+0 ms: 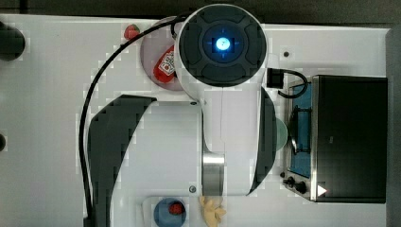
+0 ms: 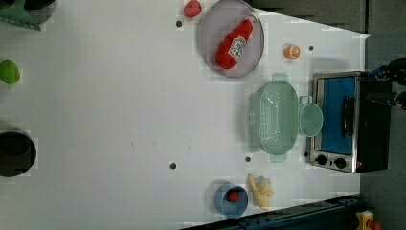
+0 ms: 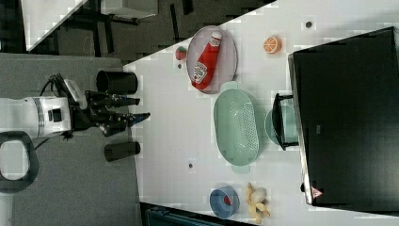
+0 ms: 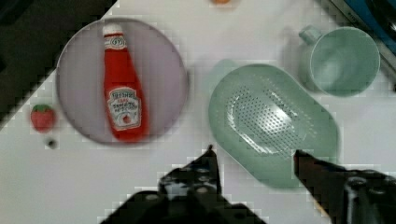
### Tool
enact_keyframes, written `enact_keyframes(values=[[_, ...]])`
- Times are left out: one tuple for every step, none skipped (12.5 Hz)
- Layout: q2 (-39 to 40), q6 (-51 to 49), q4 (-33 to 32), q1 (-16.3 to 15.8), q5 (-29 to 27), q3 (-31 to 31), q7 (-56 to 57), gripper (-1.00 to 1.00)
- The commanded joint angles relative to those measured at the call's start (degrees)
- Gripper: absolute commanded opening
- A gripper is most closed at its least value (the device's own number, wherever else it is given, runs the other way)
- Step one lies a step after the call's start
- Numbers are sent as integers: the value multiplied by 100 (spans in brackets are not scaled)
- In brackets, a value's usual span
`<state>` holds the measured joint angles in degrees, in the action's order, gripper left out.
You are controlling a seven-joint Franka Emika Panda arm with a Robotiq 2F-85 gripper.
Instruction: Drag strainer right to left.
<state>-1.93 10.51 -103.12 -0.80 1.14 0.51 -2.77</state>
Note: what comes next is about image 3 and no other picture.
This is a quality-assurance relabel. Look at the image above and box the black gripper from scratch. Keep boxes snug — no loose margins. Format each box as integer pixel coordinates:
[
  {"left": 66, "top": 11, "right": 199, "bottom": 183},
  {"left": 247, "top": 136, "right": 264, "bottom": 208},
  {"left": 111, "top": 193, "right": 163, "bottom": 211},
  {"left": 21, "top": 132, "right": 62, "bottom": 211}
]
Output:
[{"left": 71, "top": 90, "right": 151, "bottom": 137}]

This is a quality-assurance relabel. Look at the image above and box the green plastic strainer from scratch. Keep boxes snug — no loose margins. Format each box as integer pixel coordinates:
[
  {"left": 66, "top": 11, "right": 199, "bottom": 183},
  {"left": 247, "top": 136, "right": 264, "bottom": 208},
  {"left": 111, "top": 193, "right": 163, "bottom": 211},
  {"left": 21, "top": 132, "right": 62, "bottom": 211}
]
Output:
[{"left": 214, "top": 81, "right": 260, "bottom": 174}]

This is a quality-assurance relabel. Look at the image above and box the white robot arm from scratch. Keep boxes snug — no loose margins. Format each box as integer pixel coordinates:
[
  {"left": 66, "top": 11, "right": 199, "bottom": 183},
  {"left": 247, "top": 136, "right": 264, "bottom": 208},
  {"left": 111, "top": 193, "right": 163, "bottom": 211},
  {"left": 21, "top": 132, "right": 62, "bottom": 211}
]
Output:
[{"left": 1, "top": 90, "right": 151, "bottom": 194}]

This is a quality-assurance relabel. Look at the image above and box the black cylinder upper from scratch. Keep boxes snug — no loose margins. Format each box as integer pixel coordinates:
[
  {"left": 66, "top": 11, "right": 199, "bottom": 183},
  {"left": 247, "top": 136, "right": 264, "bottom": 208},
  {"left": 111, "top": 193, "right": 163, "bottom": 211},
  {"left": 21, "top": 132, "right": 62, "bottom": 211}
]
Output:
[{"left": 96, "top": 71, "right": 138, "bottom": 95}]

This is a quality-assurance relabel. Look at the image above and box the black cylinder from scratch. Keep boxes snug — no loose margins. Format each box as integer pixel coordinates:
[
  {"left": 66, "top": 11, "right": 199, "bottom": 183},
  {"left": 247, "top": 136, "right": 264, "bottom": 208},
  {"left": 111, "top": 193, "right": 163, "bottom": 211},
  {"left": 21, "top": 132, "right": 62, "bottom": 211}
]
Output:
[
  {"left": 104, "top": 141, "right": 141, "bottom": 162},
  {"left": 96, "top": 71, "right": 138, "bottom": 95}
]

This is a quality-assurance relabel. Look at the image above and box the black cylinder lower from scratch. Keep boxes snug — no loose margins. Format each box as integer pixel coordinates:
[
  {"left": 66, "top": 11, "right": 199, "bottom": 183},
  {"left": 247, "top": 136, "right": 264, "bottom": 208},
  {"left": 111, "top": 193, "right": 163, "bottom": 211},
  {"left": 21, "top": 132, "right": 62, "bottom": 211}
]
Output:
[{"left": 104, "top": 141, "right": 141, "bottom": 162}]

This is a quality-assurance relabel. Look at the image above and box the red toy strawberry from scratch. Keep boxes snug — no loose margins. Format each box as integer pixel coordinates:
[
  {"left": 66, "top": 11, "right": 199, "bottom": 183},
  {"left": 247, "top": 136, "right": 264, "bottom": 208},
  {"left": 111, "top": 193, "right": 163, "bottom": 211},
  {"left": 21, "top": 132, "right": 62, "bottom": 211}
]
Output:
[{"left": 175, "top": 46, "right": 187, "bottom": 60}]

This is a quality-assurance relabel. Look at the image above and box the red ketchup bottle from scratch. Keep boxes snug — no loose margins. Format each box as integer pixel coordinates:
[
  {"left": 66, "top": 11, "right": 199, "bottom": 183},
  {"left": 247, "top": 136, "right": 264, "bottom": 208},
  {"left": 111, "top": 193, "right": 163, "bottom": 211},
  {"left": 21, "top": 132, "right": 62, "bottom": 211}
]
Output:
[{"left": 191, "top": 31, "right": 222, "bottom": 89}]

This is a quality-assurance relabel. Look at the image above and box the grey round plate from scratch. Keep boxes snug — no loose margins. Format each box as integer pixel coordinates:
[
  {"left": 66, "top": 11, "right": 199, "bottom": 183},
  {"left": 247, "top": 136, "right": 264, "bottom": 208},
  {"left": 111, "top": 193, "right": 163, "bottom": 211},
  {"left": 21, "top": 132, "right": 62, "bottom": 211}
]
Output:
[{"left": 186, "top": 25, "right": 238, "bottom": 94}]

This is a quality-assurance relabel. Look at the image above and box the blue bowl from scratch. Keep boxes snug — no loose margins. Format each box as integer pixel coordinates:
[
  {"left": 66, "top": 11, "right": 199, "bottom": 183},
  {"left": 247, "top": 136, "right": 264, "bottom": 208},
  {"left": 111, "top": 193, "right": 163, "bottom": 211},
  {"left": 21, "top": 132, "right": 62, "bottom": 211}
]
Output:
[{"left": 209, "top": 186, "right": 240, "bottom": 219}]

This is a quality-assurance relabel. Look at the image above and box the small red toy in bowl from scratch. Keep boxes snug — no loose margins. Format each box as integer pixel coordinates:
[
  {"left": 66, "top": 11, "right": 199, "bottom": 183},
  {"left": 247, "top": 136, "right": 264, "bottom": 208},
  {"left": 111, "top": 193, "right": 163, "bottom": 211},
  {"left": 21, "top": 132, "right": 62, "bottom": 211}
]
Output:
[{"left": 223, "top": 196, "right": 231, "bottom": 205}]

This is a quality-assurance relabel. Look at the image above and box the green mug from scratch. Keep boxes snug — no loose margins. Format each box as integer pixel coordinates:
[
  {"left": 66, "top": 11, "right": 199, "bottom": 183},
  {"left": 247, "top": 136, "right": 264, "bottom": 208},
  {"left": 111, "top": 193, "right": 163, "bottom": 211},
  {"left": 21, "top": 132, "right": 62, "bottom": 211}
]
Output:
[{"left": 264, "top": 105, "right": 298, "bottom": 145}]

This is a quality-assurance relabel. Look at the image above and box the peeled banana toy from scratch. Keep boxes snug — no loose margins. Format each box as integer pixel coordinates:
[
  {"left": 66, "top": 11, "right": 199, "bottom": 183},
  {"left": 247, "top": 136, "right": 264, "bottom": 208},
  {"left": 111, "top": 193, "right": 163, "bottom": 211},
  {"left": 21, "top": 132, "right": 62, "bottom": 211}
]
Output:
[{"left": 246, "top": 183, "right": 270, "bottom": 224}]

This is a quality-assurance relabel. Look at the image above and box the orange slice toy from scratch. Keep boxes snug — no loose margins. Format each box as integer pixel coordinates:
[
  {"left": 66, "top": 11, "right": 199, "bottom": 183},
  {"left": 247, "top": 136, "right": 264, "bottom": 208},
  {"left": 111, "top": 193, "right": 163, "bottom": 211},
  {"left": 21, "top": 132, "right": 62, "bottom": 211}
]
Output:
[{"left": 263, "top": 36, "right": 281, "bottom": 55}]

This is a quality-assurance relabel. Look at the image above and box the black toaster oven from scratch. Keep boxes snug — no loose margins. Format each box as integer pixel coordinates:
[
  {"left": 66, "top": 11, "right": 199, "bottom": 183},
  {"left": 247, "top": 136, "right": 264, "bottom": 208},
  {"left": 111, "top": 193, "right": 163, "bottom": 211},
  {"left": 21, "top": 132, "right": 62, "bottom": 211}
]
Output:
[{"left": 287, "top": 27, "right": 399, "bottom": 216}]

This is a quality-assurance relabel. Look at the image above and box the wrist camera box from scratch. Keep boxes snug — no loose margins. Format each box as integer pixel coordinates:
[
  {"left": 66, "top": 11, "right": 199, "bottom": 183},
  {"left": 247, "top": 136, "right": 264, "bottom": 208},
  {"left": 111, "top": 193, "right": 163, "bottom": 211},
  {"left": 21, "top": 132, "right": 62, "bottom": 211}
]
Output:
[{"left": 64, "top": 79, "right": 88, "bottom": 109}]

